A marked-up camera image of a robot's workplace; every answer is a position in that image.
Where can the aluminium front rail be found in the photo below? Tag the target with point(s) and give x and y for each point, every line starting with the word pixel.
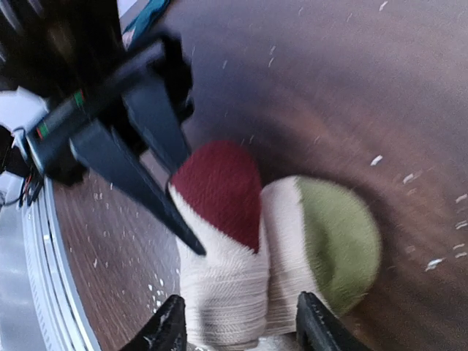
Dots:
pixel 40 305

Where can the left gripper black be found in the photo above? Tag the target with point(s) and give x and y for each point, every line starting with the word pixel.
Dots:
pixel 140 106

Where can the dark teal patterned sock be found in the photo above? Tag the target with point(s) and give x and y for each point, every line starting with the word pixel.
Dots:
pixel 152 12

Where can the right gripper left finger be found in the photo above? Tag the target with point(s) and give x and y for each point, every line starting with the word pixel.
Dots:
pixel 165 331

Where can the cream striped knitted sock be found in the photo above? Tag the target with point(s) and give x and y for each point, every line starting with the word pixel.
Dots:
pixel 265 244

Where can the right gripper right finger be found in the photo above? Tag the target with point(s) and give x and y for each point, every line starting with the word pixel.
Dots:
pixel 317 329

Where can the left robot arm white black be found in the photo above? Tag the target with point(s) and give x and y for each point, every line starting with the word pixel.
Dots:
pixel 54 49

